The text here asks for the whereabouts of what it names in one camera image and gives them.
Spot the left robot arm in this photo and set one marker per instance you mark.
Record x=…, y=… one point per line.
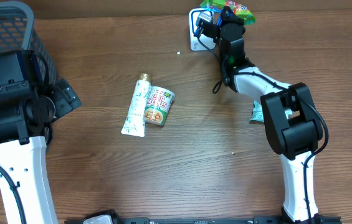
x=29, y=104

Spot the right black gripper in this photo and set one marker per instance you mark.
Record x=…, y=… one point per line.
x=225, y=15

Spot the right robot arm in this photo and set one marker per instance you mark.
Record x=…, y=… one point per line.
x=294, y=128

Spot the white tube with gold cap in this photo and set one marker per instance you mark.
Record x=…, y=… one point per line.
x=134, y=124

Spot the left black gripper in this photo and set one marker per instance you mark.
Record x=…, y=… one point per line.
x=65, y=97

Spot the teal snack packet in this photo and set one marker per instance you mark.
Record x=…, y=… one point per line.
x=257, y=113

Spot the white barcode scanner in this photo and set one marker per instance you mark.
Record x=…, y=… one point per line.
x=194, y=43

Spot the grey plastic shopping basket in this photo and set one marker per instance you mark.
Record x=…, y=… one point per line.
x=17, y=32

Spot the green chip bag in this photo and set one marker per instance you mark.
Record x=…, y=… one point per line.
x=239, y=10

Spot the cup noodles container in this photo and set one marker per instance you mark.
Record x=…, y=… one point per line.
x=158, y=105

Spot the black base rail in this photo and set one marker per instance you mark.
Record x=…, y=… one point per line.
x=110, y=216

